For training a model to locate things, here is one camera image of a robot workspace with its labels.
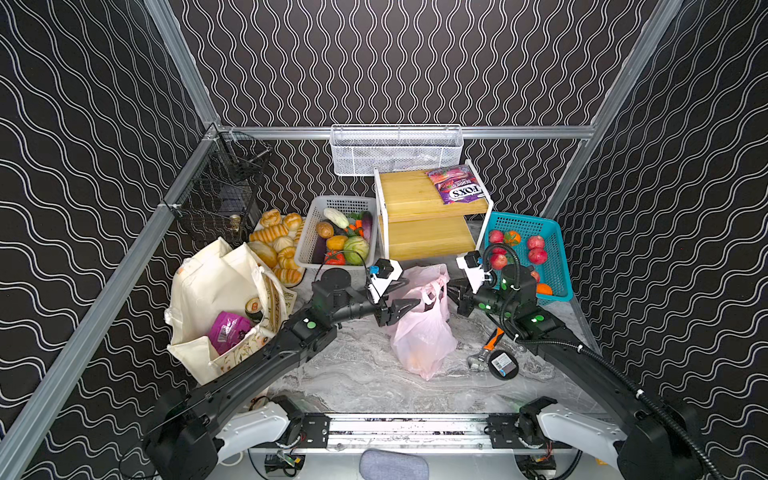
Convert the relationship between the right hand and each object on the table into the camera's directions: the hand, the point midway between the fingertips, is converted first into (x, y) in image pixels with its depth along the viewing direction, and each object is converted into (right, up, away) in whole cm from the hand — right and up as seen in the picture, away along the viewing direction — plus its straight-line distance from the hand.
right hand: (441, 284), depth 76 cm
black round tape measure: (+19, -24, +7) cm, 31 cm away
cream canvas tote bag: (-60, -7, +8) cm, 61 cm away
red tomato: (-32, +6, +27) cm, 42 cm away
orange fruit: (+37, -3, +19) cm, 41 cm away
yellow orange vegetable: (-32, +12, +30) cm, 45 cm away
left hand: (-7, -1, -11) cm, 13 cm away
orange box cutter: (+17, -19, +12) cm, 28 cm away
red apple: (+39, +7, +30) cm, 50 cm away
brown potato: (-36, +16, +31) cm, 50 cm away
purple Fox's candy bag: (+5, +26, +4) cm, 27 cm away
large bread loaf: (-57, +8, +30) cm, 64 cm away
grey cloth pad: (-15, -40, -9) cm, 44 cm away
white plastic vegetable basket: (-32, +16, +37) cm, 51 cm away
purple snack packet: (-56, -12, +2) cm, 57 cm away
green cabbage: (-24, +11, +24) cm, 36 cm away
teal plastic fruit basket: (+39, +12, +33) cm, 53 cm away
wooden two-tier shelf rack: (-7, +17, +2) cm, 18 cm away
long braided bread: (-58, +15, +37) cm, 71 cm away
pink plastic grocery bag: (-5, -12, -6) cm, 15 cm away
